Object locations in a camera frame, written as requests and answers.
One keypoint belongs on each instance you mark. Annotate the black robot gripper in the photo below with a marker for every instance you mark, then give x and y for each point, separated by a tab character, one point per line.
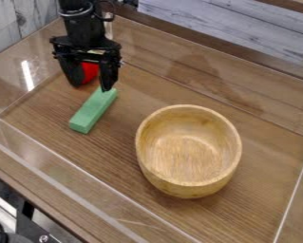
86	45

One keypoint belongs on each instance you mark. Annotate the green rectangular block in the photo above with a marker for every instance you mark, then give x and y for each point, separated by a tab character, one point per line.
92	110

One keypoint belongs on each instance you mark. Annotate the light wooden bowl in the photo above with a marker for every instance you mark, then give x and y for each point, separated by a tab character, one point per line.
188	150

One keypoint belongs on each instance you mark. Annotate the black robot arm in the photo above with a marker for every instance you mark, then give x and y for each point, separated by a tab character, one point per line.
86	5

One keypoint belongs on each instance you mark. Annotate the red plush strawberry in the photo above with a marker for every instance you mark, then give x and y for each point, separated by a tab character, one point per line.
91	71

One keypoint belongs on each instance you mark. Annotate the clear acrylic tray wall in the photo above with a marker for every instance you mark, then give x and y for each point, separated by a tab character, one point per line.
83	179

